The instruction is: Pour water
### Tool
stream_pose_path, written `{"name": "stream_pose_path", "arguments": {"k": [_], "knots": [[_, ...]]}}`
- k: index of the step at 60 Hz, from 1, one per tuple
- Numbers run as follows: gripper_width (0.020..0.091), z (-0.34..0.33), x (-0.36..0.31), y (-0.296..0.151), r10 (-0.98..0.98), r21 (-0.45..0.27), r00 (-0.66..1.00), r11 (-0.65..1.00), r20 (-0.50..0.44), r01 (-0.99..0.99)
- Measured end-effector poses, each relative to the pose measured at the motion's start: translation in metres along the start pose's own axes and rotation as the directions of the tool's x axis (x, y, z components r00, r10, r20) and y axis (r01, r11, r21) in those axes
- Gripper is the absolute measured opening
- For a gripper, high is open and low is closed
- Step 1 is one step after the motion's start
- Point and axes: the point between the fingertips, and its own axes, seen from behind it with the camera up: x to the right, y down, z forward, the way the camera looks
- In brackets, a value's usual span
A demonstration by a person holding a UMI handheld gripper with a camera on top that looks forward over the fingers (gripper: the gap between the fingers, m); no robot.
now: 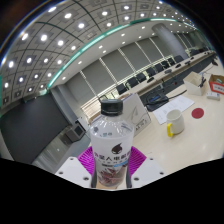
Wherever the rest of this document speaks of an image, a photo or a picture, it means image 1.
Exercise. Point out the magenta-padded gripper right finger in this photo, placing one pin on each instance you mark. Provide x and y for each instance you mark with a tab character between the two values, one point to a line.
139	161

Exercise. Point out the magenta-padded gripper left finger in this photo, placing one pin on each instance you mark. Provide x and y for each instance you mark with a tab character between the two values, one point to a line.
85	161

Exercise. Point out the clear black-capped drink bottle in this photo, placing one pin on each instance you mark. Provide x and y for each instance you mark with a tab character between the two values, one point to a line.
111	143

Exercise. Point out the grey box monitor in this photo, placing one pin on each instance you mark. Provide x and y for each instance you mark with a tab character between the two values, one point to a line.
73	132

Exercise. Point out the white copy paper carton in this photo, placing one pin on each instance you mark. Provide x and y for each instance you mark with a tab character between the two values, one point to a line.
138	115

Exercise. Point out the black desk phone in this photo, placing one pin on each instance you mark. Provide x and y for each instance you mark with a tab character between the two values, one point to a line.
155	100

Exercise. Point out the printed white paper sheet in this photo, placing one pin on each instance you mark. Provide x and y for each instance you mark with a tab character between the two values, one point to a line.
180	103

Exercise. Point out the row of black office chairs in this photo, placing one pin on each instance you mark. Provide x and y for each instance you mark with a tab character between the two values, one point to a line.
141	77

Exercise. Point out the long curved conference desk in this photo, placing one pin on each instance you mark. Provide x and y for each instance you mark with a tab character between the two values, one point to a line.
173	71

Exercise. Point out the black marker pen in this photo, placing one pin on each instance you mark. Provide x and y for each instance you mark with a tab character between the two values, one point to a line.
202	82

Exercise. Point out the red-sided open cardboard box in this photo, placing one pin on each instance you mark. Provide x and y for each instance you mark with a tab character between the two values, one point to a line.
217	86

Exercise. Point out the group of ceiling lights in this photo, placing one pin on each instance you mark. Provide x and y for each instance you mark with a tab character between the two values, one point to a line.
43	37

